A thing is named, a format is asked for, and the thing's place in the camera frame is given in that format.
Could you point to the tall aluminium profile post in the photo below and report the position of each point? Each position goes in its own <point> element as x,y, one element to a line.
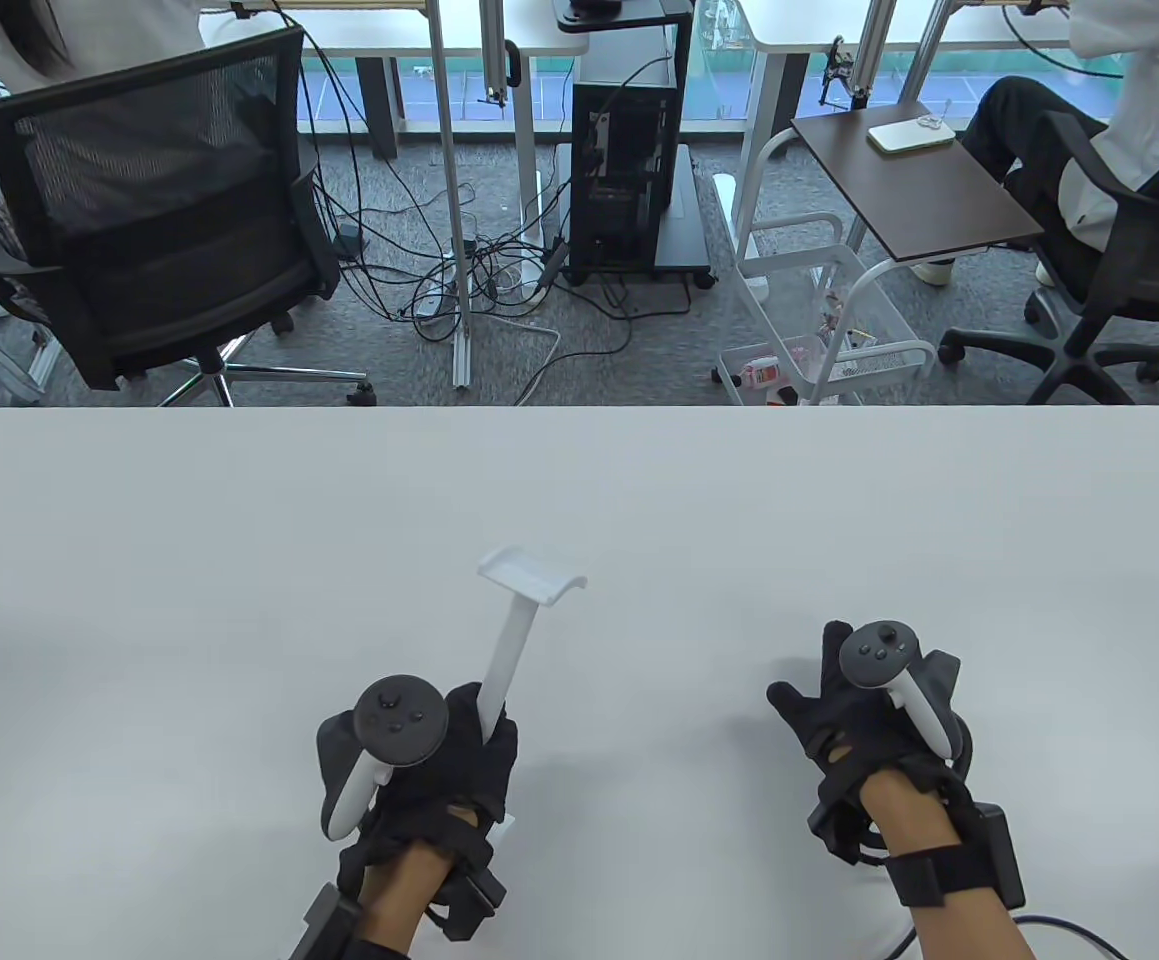
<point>451,200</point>

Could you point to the red label bottle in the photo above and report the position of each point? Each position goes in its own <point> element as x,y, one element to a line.
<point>761,373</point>

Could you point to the black computer cart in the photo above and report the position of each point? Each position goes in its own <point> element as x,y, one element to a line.
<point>679,230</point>

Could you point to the black clamp bracket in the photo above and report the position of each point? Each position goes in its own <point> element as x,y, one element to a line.
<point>839,65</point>

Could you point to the white metal frame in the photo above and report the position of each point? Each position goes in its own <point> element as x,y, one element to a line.
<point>39,360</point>

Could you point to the brown side table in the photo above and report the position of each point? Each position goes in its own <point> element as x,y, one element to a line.
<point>909,190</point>

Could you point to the black wrist sensor box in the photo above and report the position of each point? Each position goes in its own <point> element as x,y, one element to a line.
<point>999,860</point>
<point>324,930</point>

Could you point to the black office chair with armrests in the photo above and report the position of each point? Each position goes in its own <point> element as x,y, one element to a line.
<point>1139,270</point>

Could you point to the black mesh office chair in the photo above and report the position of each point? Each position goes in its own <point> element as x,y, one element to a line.
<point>159,250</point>

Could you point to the person's left forearm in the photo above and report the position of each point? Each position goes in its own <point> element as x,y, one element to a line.
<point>394,890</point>

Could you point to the black left wrist sensor box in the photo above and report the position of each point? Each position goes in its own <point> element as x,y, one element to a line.
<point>324,930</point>

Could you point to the grey white left hand controller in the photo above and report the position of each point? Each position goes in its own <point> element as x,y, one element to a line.
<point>399,720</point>

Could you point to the grey white right hand controller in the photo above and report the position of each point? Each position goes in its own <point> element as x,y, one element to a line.
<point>877,655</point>

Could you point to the person's left hand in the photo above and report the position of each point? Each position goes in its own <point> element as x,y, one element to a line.
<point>459,760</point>

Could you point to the short aluminium profile post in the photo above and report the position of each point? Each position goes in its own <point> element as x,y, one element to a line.
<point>494,50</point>

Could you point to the white phone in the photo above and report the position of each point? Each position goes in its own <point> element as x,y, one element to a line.
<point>904,138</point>

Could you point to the black computer tower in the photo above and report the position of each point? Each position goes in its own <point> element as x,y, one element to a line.
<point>629,170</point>

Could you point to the black right wrist sensor box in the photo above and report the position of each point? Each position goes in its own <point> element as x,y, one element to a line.
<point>999,860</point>

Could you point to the black power adapter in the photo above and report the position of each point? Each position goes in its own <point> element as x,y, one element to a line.
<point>349,243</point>

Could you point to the white T-shaped stand pole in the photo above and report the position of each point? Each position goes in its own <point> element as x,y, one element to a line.
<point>511,650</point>

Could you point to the grey white hand controller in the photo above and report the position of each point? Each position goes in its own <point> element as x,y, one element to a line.
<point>877,655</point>
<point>399,720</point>

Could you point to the white desk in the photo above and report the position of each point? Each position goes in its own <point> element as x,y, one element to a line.
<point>359,35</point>
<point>799,25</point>

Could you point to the person's right hand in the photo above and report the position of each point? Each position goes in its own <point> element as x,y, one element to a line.
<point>839,720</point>

